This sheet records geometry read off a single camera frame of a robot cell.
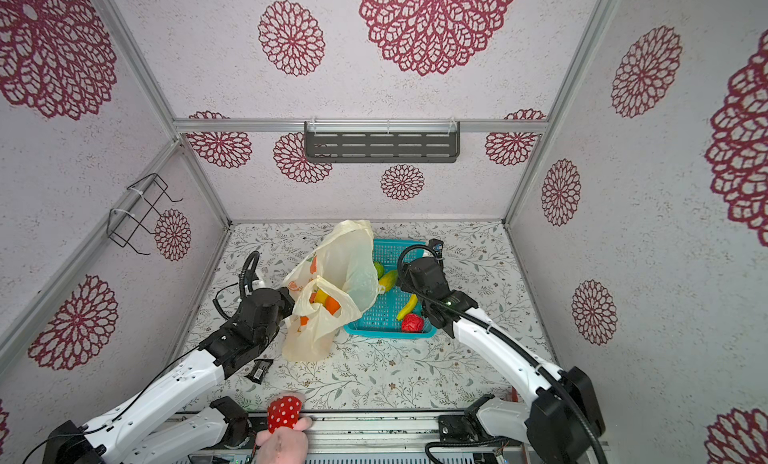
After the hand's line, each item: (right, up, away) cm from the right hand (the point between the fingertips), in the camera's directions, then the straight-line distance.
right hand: (410, 265), depth 81 cm
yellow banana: (+1, -14, +13) cm, 19 cm away
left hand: (-33, -8, 0) cm, 33 cm away
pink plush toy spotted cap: (-31, -35, -10) cm, 48 cm away
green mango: (-6, -6, +17) cm, 19 cm away
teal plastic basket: (-9, -18, +13) cm, 24 cm away
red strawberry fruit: (+1, -17, +6) cm, 18 cm away
